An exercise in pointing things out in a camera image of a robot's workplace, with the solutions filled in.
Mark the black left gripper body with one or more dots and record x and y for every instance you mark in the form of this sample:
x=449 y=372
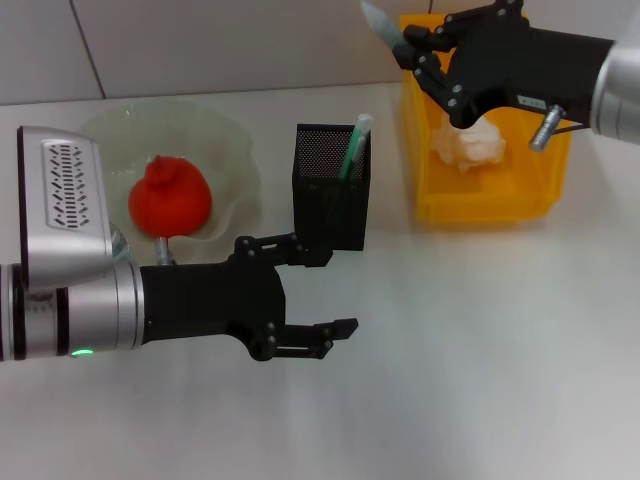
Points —
x=215 y=300

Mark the green pen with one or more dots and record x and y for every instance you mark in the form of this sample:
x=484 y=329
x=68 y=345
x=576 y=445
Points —
x=362 y=125

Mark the green glass fruit plate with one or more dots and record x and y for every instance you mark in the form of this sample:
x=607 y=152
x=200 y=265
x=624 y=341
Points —
x=210 y=135

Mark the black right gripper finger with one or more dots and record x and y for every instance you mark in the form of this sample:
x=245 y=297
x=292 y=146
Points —
x=425 y=70
x=425 y=34

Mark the yellow plastic bin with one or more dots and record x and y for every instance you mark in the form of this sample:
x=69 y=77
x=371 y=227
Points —
x=500 y=200

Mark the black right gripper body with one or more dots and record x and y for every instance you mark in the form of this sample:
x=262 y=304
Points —
x=530 y=60

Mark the orange fruit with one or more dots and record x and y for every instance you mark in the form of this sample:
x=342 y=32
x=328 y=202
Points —
x=170 y=200

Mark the black mesh pen holder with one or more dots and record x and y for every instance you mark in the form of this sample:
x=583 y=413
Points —
x=320 y=210

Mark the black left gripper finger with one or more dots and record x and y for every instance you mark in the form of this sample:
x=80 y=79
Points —
x=315 y=257
x=345 y=327

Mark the grey marker pen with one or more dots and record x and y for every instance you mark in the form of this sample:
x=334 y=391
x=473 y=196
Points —
x=382 y=22

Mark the white paper ball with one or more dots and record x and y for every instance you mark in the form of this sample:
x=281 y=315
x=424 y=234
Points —
x=475 y=150

